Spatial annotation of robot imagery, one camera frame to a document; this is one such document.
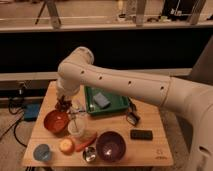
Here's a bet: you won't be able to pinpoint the dark purple grape bunch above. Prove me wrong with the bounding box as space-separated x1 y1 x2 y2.
55 96 71 112

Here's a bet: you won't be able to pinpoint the wooden table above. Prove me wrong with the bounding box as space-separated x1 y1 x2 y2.
22 81 173 168

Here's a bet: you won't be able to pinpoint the red bowl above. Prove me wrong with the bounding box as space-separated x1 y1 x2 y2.
44 110 69 134

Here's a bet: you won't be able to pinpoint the yellow orange fruit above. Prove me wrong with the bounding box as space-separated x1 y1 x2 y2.
59 139 74 154

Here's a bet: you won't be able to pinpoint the grey sponge in tray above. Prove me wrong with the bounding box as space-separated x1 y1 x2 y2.
93 93 110 108

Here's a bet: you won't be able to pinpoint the small metal cup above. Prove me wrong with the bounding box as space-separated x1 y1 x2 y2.
83 147 96 163

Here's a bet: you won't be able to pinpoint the purple bowl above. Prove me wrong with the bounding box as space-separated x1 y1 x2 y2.
96 131 126 162

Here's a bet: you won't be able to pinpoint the black binder clip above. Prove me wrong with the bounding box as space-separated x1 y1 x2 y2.
126 112 140 126

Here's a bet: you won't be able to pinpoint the orange carrot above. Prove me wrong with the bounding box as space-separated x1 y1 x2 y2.
75 133 97 152

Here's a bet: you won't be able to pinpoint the clear plastic cup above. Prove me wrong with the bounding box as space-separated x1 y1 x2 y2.
68 118 85 138

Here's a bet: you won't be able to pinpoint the blue box on floor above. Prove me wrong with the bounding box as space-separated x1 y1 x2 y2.
24 103 41 121

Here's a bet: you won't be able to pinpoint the green plastic tray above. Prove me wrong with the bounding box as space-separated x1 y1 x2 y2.
84 86 129 116

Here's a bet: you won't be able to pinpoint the clear plastic bag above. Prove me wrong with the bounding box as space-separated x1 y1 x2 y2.
69 100 86 115

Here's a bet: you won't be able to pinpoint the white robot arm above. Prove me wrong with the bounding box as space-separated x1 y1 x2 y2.
56 46 213 171

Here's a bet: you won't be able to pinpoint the black floor cables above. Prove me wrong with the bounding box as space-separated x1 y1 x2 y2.
0 83 29 148

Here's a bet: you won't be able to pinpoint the blue cup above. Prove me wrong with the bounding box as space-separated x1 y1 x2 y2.
33 144 51 162

